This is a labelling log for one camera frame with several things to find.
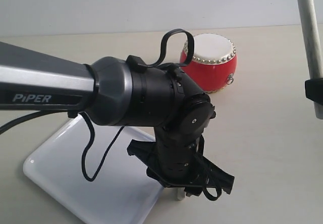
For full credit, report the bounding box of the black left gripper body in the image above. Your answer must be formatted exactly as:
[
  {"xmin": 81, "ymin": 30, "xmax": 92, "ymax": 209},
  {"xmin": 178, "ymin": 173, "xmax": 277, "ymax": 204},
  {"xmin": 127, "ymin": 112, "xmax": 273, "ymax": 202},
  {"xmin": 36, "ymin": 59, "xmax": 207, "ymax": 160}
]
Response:
[{"xmin": 146, "ymin": 127, "xmax": 208, "ymax": 188}]

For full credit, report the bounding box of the white plastic tray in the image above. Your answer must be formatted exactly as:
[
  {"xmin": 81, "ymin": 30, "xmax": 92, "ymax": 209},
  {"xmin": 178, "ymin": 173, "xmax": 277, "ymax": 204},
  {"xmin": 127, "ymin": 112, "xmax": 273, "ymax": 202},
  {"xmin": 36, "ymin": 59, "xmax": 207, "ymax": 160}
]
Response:
[{"xmin": 23, "ymin": 117, "xmax": 163, "ymax": 224}]

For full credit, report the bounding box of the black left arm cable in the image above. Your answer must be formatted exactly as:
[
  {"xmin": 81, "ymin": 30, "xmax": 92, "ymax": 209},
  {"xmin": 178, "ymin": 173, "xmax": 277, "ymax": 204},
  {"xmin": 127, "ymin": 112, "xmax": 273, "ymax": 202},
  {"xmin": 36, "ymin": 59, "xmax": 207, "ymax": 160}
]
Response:
[{"xmin": 0, "ymin": 28, "xmax": 220, "ymax": 201}]

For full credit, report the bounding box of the red small drum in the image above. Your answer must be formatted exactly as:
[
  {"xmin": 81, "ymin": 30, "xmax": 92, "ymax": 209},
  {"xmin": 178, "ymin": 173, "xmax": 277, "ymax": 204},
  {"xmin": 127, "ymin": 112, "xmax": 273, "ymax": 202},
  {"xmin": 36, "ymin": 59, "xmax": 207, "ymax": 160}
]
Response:
[{"xmin": 182, "ymin": 33, "xmax": 237, "ymax": 93}]

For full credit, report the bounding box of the wooden drumstick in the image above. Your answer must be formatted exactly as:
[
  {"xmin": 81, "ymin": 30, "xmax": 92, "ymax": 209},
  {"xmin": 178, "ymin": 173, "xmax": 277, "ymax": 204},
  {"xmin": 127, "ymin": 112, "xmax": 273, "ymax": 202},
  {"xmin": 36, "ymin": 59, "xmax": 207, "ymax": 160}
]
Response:
[
  {"xmin": 297, "ymin": 0, "xmax": 322, "ymax": 120},
  {"xmin": 176, "ymin": 188, "xmax": 186, "ymax": 201}
]

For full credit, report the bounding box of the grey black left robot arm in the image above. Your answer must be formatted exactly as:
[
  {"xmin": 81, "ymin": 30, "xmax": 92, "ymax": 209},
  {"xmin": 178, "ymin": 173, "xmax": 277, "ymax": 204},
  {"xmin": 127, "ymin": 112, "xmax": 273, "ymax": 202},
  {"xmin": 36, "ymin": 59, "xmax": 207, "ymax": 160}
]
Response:
[{"xmin": 1, "ymin": 43, "xmax": 234, "ymax": 201}]

